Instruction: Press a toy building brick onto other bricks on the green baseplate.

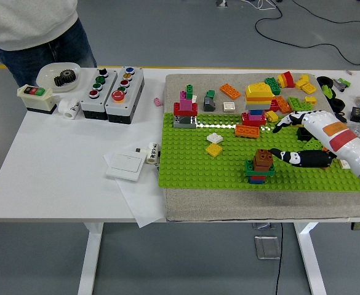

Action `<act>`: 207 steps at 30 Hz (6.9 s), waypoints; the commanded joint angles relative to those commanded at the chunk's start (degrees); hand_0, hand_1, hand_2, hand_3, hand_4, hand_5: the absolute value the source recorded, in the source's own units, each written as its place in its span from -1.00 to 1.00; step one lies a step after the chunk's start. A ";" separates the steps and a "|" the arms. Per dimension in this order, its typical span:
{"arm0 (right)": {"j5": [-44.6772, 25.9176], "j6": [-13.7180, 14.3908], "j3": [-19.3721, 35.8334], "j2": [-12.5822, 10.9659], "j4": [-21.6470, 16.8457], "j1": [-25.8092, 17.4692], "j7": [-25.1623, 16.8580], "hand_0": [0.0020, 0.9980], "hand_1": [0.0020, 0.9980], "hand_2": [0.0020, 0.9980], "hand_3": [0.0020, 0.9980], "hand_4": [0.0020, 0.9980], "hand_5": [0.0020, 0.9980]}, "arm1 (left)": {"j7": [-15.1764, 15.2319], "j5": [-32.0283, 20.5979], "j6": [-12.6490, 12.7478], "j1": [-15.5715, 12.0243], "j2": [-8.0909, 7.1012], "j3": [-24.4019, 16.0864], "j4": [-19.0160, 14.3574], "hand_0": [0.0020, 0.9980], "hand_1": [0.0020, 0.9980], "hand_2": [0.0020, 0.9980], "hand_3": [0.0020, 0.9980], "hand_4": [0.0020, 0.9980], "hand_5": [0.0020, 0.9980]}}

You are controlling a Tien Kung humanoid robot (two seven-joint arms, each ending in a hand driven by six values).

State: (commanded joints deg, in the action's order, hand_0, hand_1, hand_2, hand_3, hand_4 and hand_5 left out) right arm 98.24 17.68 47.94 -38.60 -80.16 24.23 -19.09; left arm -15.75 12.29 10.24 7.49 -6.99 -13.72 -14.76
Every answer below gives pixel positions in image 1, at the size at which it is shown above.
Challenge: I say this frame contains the grey slope brick green top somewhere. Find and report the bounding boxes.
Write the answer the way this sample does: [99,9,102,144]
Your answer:
[202,89,217,112]

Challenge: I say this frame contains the red pink grey brick tower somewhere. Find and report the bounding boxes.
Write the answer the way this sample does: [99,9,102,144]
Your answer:
[172,83,199,129]

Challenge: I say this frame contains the dark green long brick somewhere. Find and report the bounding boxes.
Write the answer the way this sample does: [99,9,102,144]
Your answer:
[244,160,275,178]

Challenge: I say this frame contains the black ring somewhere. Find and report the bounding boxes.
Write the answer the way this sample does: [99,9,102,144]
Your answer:
[329,98,346,112]

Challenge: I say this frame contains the white table leg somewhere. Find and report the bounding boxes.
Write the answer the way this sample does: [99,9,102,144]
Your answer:
[293,221,327,295]
[76,221,104,295]

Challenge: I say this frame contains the white wall switch plate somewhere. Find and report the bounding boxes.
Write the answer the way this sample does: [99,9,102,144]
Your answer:
[105,152,146,182]

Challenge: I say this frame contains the black metal gear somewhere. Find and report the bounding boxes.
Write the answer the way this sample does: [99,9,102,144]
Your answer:
[54,69,78,87]

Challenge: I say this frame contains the black power cable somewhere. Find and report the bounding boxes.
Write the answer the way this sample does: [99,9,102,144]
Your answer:
[274,221,284,295]

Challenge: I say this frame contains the grey-brown mat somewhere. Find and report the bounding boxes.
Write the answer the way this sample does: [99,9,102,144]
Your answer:
[164,73,360,222]

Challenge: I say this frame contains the person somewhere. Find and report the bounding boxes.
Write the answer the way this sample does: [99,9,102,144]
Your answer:
[0,0,98,89]

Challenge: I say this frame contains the yellow flat square brick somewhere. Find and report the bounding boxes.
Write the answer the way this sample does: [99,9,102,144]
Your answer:
[205,143,223,157]
[301,82,318,95]

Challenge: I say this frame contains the white labelled tube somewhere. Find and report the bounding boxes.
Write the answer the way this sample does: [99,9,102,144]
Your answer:
[145,141,159,164]

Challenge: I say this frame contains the long black floor cable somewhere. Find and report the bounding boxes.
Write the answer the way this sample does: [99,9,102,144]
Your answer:
[254,0,360,74]

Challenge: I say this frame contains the dark green chunky brick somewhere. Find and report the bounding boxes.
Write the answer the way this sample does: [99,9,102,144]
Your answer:
[264,76,282,95]

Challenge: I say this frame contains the black square brick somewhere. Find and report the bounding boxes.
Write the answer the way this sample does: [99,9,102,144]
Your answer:
[296,127,312,141]

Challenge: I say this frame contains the grey four-button control box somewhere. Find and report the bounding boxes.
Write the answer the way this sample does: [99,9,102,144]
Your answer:
[79,68,119,120]

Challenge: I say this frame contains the lime green long brick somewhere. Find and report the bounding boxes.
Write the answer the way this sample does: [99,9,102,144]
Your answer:
[304,138,322,151]

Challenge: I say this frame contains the green studded baseplate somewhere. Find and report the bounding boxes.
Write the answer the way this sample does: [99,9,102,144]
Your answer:
[158,112,360,193]

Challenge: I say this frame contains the black tape roll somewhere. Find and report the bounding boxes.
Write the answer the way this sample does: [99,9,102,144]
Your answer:
[316,76,334,89]

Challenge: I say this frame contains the brown square brick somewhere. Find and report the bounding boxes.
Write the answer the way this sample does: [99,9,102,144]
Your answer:
[253,160,272,172]
[255,149,274,163]

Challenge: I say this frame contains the white paper sheet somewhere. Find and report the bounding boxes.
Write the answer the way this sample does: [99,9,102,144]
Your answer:
[103,152,167,229]

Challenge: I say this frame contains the grey emergency-stop control box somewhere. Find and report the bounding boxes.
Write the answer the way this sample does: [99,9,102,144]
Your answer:
[105,66,145,125]

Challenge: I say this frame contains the white floor cable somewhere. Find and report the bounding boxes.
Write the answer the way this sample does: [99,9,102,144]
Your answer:
[240,0,278,10]

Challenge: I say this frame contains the green and grey clip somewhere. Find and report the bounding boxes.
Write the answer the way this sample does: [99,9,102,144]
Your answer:
[332,77,351,92]

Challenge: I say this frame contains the cream red-green switch box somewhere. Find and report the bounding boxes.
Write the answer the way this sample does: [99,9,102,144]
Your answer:
[16,84,58,115]

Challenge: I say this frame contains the white pipe tee fitting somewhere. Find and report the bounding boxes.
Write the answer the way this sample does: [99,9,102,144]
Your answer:
[58,97,81,119]

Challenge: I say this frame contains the white plastic bowl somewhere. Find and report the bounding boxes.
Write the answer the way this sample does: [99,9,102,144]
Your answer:
[36,62,82,93]

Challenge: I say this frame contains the yellow brick pair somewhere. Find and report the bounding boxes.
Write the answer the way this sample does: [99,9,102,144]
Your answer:
[295,74,310,90]

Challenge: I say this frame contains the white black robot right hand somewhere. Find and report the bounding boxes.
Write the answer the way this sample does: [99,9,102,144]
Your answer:
[269,109,360,179]

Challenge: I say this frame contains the red yellow orange curved bricks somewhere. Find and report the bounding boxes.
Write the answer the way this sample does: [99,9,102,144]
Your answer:
[277,71,296,89]

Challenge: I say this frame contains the burger-shaped multicolour brick tower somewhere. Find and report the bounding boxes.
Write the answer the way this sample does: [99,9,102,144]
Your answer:
[241,82,276,127]

